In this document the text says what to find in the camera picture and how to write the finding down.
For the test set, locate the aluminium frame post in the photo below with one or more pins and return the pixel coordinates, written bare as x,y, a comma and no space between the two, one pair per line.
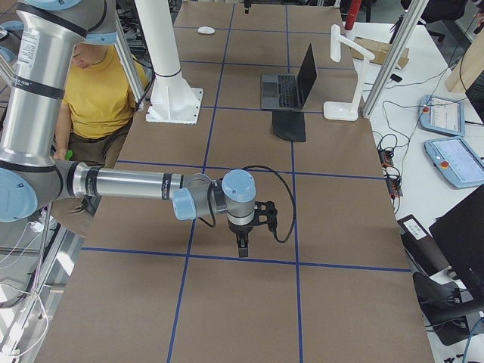
403,34

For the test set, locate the white computer mouse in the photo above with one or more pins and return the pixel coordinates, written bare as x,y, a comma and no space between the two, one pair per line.
206,30

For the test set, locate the white desk lamp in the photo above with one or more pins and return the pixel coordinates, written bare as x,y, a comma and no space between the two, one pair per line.
346,108

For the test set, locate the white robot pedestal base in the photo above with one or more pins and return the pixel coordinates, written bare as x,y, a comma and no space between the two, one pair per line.
172,100

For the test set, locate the grey laptop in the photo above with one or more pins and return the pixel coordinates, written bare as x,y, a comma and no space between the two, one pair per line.
289,91

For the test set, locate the person in yellow shirt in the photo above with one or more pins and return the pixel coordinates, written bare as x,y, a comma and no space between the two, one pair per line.
98,107

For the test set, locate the black mouse pad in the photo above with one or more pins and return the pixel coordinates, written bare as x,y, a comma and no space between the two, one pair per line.
289,125

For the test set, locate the green tool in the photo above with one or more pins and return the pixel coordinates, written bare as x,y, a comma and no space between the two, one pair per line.
68,154

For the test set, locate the cardboard box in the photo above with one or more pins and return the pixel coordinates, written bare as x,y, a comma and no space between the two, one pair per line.
381,50

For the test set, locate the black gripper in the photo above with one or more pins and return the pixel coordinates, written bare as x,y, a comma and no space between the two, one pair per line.
241,230
246,5

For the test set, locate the far teach pendant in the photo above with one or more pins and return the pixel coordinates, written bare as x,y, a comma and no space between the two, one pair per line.
442,115

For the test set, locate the black monitor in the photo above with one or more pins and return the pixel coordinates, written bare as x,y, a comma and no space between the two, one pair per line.
459,236

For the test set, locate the red cylinder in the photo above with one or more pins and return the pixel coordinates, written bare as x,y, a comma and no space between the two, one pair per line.
352,14

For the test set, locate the near teach pendant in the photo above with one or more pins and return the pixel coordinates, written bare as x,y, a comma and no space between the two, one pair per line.
455,159

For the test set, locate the teach pendant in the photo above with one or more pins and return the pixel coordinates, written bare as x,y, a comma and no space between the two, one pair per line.
455,159
442,115

